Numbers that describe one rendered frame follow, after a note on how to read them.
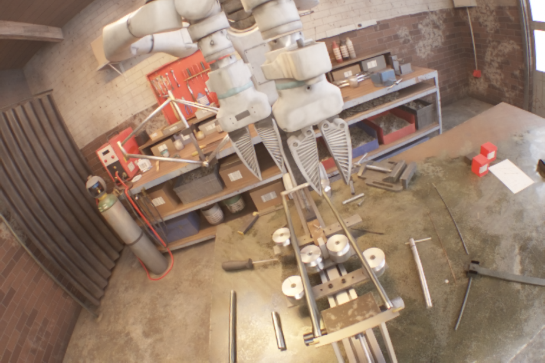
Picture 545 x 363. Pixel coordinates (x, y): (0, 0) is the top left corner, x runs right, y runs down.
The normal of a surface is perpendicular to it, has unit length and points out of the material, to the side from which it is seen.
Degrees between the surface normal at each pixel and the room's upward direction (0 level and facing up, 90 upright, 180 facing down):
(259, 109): 92
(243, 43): 102
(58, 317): 90
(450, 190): 0
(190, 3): 94
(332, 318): 0
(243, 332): 0
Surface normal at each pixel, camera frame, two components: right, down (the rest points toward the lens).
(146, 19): -0.52, 0.46
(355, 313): -0.35, -0.83
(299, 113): 0.15, 0.46
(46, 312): 0.93, -0.36
